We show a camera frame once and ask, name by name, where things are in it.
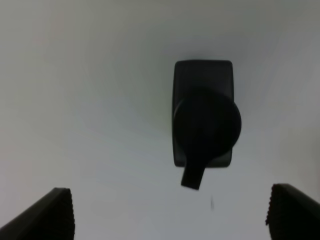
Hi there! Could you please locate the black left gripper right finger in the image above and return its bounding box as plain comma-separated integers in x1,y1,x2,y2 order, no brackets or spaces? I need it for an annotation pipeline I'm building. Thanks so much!
265,183,320,240

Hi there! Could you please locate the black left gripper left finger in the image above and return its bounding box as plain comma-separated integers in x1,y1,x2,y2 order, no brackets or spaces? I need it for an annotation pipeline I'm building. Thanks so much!
0,187,75,240

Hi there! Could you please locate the dark green pump bottle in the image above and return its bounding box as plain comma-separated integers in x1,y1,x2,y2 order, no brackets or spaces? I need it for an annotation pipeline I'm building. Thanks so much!
171,59,242,190

